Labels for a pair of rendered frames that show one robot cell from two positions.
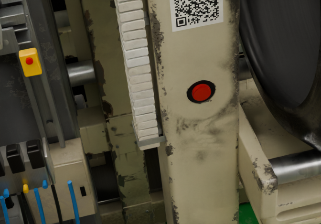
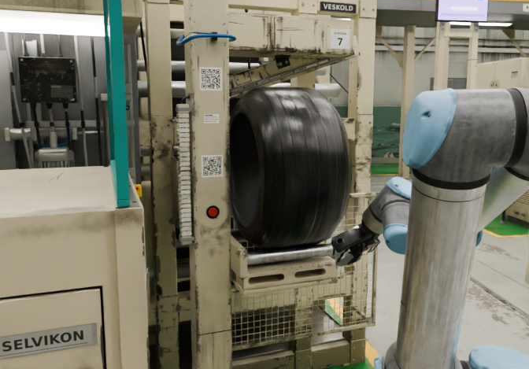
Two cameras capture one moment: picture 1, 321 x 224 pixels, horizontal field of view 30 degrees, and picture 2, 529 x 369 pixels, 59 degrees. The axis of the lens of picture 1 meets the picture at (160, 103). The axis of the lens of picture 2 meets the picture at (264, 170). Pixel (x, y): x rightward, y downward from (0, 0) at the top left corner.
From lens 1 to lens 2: 0.89 m
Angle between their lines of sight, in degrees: 35
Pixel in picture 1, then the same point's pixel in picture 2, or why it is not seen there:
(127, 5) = (183, 163)
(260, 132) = not seen: hidden behind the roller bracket
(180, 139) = (201, 238)
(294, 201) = (257, 272)
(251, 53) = (238, 217)
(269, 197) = (243, 261)
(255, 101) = not seen: hidden behind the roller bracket
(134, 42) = (185, 181)
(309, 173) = (264, 258)
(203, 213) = (212, 294)
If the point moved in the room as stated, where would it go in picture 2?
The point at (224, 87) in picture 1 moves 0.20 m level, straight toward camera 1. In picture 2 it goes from (223, 211) to (220, 226)
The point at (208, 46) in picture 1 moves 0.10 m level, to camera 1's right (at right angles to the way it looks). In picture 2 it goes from (216, 187) to (246, 186)
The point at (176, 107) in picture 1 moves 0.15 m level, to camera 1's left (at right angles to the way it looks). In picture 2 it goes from (201, 219) to (156, 221)
